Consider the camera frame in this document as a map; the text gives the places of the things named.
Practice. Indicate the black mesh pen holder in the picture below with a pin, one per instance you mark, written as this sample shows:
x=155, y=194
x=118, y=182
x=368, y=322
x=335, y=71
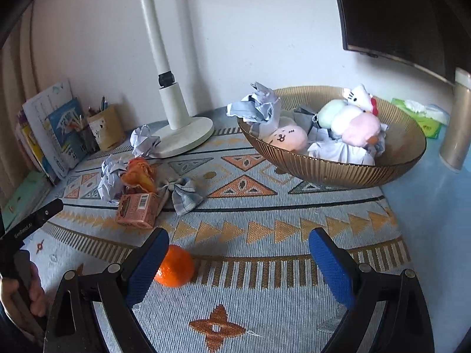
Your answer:
x=87, y=141

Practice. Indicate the white cat plush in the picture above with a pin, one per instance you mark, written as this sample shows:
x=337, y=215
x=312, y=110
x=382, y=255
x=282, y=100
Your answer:
x=358, y=97

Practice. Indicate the brown paper pen holder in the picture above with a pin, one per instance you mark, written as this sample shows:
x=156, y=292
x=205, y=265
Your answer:
x=106, y=128

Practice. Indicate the bunch of pens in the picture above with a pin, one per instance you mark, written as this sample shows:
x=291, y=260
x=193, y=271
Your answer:
x=103, y=104

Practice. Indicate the beige cylindrical stand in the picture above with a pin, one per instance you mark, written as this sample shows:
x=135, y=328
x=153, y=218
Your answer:
x=456, y=125

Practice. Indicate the grey plaid fabric bow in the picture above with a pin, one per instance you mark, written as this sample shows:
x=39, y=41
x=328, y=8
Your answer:
x=186, y=196

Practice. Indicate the plain three-ball dango plush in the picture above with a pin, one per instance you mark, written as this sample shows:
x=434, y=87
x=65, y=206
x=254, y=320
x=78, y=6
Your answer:
x=353, y=128

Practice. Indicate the bunch of pencils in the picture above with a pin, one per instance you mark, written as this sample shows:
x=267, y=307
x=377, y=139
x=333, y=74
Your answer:
x=81, y=123

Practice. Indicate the white paper ball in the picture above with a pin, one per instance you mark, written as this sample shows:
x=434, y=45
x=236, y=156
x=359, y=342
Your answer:
x=338, y=154
x=145, y=139
x=110, y=176

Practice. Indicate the green tissue pack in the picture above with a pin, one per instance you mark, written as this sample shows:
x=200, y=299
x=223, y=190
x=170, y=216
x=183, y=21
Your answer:
x=427, y=125

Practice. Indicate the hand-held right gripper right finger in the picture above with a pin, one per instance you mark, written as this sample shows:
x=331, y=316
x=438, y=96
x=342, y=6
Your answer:
x=331, y=268

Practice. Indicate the orange and blue plush toy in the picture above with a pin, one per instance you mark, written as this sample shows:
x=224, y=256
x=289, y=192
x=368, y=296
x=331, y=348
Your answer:
x=138, y=174

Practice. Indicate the small pink carton box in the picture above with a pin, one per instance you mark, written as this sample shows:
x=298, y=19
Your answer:
x=136, y=211

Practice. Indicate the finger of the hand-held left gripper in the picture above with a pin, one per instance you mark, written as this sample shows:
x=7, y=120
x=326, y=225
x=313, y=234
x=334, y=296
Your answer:
x=48, y=212

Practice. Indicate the stack of green notebooks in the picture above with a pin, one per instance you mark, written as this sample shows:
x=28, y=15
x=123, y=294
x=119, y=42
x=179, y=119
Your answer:
x=25, y=195

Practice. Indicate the large bluish paper ball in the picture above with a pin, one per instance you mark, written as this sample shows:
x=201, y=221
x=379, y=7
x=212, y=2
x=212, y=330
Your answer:
x=254, y=108

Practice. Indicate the black monitor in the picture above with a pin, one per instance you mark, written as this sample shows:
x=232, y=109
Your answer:
x=397, y=7

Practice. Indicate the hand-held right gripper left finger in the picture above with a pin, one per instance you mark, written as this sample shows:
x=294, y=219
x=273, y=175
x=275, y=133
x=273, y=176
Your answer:
x=147, y=264

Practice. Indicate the gold ribbed bowl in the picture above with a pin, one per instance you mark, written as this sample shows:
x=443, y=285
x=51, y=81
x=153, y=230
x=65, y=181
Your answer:
x=331, y=174

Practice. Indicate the patterned woven table mat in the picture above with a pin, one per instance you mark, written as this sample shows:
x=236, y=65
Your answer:
x=257, y=206

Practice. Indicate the row of standing books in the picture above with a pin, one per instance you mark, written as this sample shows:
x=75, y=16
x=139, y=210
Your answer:
x=48, y=128

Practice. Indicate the tangerine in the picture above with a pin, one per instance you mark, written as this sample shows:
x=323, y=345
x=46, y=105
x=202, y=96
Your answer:
x=176, y=268

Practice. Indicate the white desk lamp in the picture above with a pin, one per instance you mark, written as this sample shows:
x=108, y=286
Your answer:
x=173, y=106

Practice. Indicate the face-printed three-ball dango plush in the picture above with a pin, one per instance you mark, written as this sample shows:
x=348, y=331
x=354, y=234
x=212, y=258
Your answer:
x=287, y=138

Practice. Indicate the person's left hand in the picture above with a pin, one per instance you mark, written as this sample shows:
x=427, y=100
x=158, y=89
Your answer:
x=37, y=294

